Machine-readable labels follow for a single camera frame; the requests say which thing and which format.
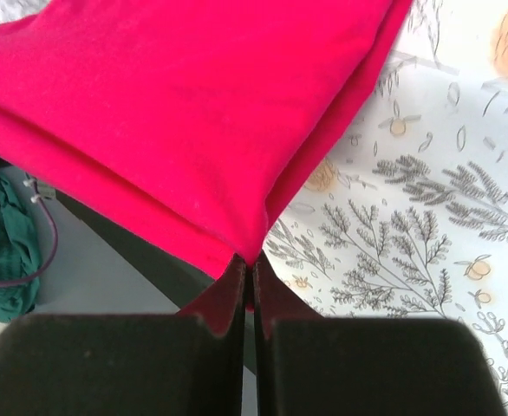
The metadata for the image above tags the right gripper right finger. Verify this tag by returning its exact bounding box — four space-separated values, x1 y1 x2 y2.
252 256 505 415

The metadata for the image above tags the teal cloth bottom corner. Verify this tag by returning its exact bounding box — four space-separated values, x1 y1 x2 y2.
0 176 42 323

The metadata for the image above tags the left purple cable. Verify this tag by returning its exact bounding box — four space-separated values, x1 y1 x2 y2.
0 197 60 289

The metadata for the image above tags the magenta t shirt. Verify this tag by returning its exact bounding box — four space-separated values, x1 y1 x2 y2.
0 0 414 313

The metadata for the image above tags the floral table mat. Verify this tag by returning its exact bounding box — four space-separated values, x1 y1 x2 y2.
0 1 508 412

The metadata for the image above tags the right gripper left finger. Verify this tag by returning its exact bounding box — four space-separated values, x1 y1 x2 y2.
0 257 246 415

